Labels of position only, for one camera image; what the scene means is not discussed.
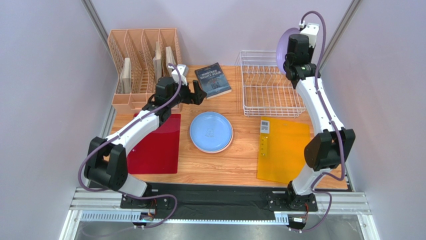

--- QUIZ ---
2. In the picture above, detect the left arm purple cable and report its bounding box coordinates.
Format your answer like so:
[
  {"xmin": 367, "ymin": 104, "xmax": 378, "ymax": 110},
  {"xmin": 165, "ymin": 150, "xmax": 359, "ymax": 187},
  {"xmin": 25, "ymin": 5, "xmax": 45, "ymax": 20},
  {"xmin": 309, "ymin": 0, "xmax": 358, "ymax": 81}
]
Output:
[{"xmin": 77, "ymin": 62, "xmax": 183, "ymax": 230}]

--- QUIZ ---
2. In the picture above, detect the orange plastic folder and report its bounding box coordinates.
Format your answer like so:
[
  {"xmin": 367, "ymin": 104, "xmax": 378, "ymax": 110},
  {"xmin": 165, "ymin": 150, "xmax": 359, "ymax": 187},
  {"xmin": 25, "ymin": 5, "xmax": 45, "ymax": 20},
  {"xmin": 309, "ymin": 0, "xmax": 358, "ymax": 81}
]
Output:
[{"xmin": 257, "ymin": 116, "xmax": 311, "ymax": 184}]

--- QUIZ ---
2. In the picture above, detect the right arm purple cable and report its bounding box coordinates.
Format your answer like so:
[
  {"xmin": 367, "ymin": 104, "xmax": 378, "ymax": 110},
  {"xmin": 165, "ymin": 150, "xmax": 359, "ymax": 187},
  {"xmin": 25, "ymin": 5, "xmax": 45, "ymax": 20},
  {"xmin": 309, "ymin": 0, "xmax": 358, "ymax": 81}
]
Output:
[{"xmin": 286, "ymin": 10, "xmax": 347, "ymax": 233}]

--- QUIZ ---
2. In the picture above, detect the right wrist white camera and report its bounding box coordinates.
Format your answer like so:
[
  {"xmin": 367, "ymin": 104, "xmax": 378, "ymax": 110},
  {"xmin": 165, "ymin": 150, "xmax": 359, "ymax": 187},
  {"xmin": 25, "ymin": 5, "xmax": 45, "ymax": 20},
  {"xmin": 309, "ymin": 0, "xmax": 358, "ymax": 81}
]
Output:
[{"xmin": 299, "ymin": 20, "xmax": 320, "ymax": 48}]

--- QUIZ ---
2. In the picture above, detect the pink plate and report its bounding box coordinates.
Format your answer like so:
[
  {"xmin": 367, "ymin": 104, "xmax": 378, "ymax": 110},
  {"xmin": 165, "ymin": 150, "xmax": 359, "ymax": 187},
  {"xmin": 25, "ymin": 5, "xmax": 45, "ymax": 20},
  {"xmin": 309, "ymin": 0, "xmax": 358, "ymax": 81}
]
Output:
[{"xmin": 193, "ymin": 137, "xmax": 233, "ymax": 154}]

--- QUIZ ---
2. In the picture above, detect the aluminium front rail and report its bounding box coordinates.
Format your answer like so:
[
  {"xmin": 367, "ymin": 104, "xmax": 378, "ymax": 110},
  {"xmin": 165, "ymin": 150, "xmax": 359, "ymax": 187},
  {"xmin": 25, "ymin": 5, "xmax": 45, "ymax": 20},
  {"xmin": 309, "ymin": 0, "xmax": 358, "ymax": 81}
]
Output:
[{"xmin": 60, "ymin": 183, "xmax": 380, "ymax": 240}]

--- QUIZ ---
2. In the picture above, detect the white wire dish rack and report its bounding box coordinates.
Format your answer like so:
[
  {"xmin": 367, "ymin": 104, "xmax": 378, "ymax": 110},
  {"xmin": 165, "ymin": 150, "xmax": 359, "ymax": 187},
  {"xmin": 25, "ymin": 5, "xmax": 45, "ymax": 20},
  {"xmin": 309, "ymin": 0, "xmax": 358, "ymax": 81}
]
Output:
[{"xmin": 237, "ymin": 50, "xmax": 306, "ymax": 118}]

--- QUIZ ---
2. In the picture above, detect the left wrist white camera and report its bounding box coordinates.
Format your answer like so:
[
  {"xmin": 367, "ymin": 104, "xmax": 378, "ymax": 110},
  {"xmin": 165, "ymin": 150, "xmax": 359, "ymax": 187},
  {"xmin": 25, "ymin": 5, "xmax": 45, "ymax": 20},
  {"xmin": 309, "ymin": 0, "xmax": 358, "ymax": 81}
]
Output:
[{"xmin": 167, "ymin": 63, "xmax": 189, "ymax": 86}]

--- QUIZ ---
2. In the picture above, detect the beige book right slot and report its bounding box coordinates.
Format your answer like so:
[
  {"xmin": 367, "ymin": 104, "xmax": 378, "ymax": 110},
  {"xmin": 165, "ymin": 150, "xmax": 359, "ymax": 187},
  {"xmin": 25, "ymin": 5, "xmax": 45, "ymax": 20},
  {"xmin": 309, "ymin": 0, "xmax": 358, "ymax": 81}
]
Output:
[{"xmin": 165, "ymin": 46, "xmax": 178, "ymax": 77}]

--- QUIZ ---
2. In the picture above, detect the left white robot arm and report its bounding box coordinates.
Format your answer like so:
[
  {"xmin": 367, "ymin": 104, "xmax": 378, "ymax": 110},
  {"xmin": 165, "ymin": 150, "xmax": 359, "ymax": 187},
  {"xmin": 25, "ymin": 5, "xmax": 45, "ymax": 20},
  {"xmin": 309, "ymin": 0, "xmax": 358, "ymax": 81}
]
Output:
[{"xmin": 78, "ymin": 77, "xmax": 207, "ymax": 200}]

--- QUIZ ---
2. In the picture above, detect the purple plate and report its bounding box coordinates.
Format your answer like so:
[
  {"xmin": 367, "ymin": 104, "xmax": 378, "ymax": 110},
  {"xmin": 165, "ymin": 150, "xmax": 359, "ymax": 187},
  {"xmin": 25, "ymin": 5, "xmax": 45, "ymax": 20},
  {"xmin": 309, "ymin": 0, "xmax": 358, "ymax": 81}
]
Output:
[{"xmin": 275, "ymin": 27, "xmax": 300, "ymax": 75}]

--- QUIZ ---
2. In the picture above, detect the blue plate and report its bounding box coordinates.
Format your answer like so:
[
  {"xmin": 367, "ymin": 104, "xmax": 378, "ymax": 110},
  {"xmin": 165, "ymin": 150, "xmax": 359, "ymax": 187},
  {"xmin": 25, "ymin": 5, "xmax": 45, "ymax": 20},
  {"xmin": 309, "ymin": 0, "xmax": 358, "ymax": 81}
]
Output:
[{"xmin": 189, "ymin": 111, "xmax": 234, "ymax": 142}]

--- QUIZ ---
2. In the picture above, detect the red plastic folder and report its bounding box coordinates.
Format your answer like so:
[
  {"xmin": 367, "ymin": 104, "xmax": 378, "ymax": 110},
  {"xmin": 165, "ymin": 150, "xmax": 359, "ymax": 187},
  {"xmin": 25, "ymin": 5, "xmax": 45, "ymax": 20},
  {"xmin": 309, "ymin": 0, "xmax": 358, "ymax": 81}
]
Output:
[{"xmin": 127, "ymin": 114, "xmax": 181, "ymax": 175}]

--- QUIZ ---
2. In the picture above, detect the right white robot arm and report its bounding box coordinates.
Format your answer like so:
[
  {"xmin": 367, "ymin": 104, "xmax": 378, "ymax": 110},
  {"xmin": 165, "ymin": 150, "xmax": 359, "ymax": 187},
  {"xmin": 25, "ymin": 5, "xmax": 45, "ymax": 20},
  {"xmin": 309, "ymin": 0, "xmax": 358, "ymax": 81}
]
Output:
[{"xmin": 276, "ymin": 28, "xmax": 356, "ymax": 210}]

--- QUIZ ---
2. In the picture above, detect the black base mat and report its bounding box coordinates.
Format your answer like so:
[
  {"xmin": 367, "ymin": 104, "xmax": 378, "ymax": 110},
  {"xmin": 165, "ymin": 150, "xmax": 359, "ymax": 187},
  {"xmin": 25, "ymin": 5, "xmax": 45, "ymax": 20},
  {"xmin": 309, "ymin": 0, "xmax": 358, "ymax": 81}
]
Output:
[{"xmin": 87, "ymin": 181, "xmax": 352, "ymax": 221}]

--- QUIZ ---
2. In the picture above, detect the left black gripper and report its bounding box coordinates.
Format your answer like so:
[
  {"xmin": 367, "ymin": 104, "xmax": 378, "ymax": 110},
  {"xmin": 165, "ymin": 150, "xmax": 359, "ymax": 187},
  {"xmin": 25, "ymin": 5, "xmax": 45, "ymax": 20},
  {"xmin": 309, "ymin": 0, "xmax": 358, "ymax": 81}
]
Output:
[{"xmin": 168, "ymin": 77, "xmax": 208, "ymax": 108}]

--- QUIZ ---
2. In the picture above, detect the peach file organizer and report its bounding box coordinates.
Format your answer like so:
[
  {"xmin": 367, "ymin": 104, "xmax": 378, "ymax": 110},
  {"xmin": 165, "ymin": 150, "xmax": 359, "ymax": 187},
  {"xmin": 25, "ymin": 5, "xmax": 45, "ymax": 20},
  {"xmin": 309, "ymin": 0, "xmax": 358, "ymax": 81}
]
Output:
[{"xmin": 107, "ymin": 28, "xmax": 183, "ymax": 115}]

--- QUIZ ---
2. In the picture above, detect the wrist white camera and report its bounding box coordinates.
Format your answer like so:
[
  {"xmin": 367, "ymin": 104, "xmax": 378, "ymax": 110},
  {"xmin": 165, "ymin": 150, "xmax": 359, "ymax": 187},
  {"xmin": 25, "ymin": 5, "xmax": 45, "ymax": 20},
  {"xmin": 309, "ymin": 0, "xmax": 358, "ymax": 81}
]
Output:
[
  {"xmin": 299, "ymin": 20, "xmax": 320, "ymax": 48},
  {"xmin": 167, "ymin": 63, "xmax": 189, "ymax": 86}
]

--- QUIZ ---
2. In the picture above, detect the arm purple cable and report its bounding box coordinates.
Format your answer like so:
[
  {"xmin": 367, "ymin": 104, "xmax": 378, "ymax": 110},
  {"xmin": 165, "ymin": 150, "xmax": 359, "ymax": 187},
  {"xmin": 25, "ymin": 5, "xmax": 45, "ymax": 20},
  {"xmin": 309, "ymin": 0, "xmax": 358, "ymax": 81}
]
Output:
[
  {"xmin": 286, "ymin": 10, "xmax": 347, "ymax": 233},
  {"xmin": 77, "ymin": 62, "xmax": 183, "ymax": 230}
]

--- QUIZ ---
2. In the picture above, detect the beige book left slot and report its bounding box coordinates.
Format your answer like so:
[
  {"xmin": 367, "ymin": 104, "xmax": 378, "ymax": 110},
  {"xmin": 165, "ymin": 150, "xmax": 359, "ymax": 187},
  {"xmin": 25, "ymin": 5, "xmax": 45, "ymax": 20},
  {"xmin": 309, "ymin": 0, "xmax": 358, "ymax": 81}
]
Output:
[{"xmin": 120, "ymin": 57, "xmax": 132, "ymax": 94}]

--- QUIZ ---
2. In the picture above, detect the dark blue book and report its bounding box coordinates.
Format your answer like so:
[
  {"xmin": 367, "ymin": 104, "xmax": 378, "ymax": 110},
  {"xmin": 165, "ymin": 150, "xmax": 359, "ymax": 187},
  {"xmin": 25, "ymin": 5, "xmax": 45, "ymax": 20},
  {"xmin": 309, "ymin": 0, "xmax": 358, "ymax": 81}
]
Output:
[{"xmin": 194, "ymin": 62, "xmax": 232, "ymax": 99}]

